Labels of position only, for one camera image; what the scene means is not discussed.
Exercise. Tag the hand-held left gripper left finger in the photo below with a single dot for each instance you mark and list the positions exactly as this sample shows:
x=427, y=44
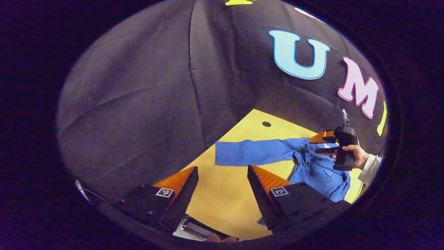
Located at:
x=184, y=199

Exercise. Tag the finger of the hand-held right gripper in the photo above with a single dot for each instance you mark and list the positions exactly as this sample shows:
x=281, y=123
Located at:
x=324, y=137
x=327, y=150

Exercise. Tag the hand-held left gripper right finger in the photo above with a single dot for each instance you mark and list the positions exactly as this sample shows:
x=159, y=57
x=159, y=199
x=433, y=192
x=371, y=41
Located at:
x=260, y=198

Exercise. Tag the blue button shirt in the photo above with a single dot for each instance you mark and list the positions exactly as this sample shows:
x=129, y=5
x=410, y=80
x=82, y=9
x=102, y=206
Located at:
x=249, y=152

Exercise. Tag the black round table grommet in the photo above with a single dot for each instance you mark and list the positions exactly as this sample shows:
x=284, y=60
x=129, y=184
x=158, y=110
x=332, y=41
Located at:
x=266, y=124

